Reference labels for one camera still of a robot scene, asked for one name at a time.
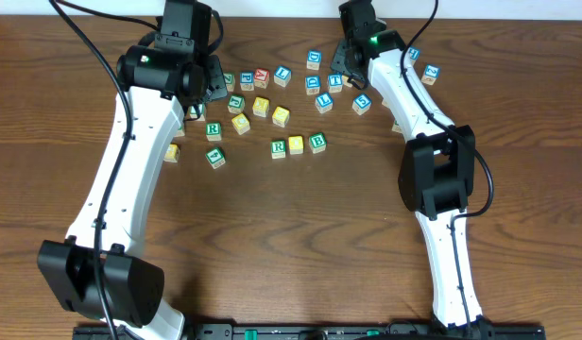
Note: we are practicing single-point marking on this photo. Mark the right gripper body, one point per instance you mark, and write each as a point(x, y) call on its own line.
point(355, 74)

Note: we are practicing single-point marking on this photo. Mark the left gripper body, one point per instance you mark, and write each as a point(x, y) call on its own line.
point(215, 72)

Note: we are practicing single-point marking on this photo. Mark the green B block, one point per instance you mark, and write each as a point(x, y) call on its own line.
point(317, 142)

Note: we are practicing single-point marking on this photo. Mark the yellow O block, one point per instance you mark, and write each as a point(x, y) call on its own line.
point(296, 145)
point(347, 81)

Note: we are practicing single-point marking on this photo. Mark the green r block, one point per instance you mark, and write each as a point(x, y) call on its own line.
point(214, 132)
point(278, 149)

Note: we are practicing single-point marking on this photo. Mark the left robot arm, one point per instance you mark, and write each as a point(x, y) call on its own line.
point(98, 270)

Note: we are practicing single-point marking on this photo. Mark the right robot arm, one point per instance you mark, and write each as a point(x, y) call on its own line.
point(436, 176)

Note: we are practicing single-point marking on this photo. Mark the green Z block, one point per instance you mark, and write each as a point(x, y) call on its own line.
point(229, 81)

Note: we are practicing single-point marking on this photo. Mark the blue T block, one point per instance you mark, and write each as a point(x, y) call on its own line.
point(335, 83)

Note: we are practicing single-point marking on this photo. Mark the blue D block upper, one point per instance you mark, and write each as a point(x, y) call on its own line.
point(313, 60)

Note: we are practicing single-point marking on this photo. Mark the blue d block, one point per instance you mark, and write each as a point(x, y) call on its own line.
point(313, 60)
point(312, 85)

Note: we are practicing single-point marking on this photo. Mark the green J block left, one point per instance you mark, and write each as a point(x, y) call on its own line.
point(236, 104)

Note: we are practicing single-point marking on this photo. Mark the green j block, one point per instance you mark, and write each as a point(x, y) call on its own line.
point(236, 104)
point(396, 127)

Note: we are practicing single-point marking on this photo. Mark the blue P block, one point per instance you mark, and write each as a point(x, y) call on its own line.
point(246, 80)

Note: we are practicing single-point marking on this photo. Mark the blue D block lower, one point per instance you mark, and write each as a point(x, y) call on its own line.
point(312, 85)

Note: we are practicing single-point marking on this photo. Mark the green 7 block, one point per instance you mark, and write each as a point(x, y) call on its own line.
point(197, 113)

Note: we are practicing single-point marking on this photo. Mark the blue L block lower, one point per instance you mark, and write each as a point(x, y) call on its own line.
point(324, 102)

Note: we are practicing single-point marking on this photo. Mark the blue l block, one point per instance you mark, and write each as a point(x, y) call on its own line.
point(282, 76)
point(324, 102)

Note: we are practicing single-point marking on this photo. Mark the blue 5 block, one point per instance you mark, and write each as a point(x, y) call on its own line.
point(361, 104)

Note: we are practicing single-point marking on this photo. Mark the red A block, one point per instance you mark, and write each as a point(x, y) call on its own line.
point(261, 78)

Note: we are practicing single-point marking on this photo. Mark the yellow C block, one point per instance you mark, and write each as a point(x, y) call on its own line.
point(241, 123)

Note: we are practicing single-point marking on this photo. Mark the yellow K block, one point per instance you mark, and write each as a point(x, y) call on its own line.
point(260, 106)

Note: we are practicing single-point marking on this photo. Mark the blue L block upper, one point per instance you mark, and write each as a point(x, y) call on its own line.
point(282, 76)

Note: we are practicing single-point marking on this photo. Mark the blue H block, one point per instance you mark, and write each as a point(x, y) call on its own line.
point(413, 54)

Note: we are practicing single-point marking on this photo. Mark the green V block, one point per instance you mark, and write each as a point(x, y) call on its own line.
point(180, 132)

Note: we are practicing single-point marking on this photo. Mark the yellow S block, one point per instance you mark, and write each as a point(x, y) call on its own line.
point(280, 116)

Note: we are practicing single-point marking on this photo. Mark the blue 2 block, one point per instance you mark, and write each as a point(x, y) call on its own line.
point(430, 74)

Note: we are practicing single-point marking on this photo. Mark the green 4 block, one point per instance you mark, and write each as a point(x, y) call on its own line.
point(215, 157)

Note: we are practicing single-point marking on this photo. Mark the green J block right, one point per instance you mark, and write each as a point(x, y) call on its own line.
point(396, 127)

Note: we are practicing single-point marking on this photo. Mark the yellow G block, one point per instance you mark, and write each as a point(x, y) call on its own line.
point(172, 154)

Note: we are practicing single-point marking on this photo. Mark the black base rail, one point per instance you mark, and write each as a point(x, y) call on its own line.
point(482, 330)

